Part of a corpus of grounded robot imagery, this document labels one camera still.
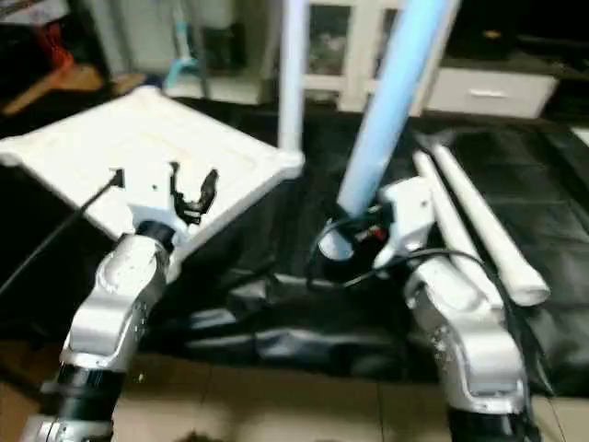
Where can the white plastic table top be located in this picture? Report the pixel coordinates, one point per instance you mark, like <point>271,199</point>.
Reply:
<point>138,138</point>

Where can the white plastic table leg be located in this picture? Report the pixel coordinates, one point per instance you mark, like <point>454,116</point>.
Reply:
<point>293,74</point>
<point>391,101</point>
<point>492,221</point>
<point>456,230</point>

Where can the black mat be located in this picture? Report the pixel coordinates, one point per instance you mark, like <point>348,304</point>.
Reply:
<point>304,313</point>

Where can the teal and white pole tool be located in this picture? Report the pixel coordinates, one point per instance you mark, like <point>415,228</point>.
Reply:
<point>182,60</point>

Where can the white glass-door cabinet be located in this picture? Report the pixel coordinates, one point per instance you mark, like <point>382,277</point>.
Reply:
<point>331,51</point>

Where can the white drawer unit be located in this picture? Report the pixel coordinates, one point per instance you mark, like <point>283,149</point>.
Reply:
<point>492,92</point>

